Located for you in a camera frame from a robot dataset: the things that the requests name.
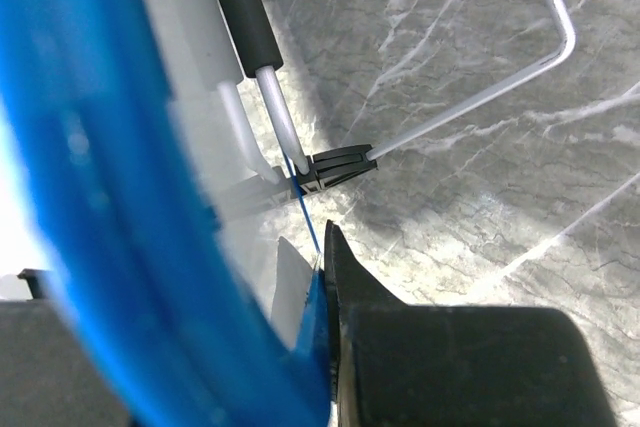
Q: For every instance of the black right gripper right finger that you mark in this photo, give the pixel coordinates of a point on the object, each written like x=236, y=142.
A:
x=397, y=364

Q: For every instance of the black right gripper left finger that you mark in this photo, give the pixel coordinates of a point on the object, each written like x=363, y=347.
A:
x=46, y=379

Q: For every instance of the blue framed whiteboard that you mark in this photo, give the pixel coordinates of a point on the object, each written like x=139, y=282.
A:
x=137, y=268

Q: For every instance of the silver wire whiteboard stand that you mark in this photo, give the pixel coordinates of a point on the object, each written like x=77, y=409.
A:
x=390, y=71

